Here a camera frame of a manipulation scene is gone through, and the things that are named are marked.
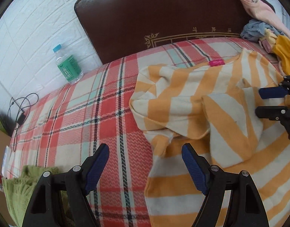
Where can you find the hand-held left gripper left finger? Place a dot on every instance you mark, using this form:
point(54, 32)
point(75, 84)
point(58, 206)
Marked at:
point(96, 167)

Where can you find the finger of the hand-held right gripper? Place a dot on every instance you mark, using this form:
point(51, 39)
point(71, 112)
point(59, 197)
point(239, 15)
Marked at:
point(271, 112)
point(272, 92)

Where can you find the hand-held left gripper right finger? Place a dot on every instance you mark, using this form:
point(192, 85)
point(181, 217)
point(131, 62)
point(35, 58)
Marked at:
point(194, 167)

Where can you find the orange striped sweater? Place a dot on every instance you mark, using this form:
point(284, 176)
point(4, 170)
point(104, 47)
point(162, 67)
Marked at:
point(182, 92)

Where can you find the mustard yellow garment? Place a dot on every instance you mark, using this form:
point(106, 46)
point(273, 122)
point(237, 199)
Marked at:
point(286, 52)

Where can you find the pale yellow garment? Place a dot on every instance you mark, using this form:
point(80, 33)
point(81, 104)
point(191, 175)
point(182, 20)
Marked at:
point(269, 39)

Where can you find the red plaid blanket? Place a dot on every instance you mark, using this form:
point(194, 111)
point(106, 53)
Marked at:
point(83, 113)

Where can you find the grey blue garment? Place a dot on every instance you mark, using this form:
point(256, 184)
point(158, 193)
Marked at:
point(254, 28)

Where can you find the green knitted cloth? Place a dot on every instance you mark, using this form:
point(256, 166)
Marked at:
point(19, 189)

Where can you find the pink garment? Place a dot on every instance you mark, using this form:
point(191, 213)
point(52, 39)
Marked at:
point(260, 9)

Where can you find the cardboard box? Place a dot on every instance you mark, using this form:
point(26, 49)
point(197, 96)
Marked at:
point(0, 146)

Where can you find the dark bag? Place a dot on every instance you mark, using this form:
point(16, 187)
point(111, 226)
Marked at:
point(5, 124)

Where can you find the green label water bottle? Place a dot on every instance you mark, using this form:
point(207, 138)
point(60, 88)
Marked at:
point(68, 66)

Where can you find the dark wooden headboard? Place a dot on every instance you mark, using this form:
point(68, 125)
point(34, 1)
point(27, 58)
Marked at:
point(145, 14)

